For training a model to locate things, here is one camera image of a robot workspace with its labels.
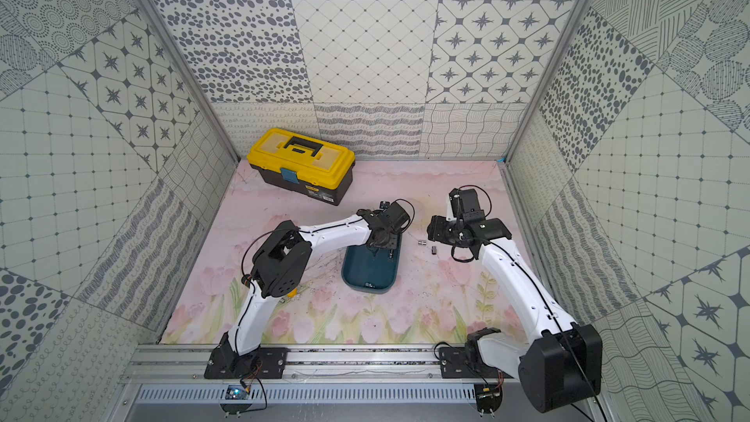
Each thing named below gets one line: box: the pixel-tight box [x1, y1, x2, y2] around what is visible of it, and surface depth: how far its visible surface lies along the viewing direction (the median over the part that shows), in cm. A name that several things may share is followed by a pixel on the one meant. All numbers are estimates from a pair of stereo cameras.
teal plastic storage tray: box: [340, 233, 403, 295], surface depth 91 cm
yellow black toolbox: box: [247, 127, 357, 207], surface depth 101 cm
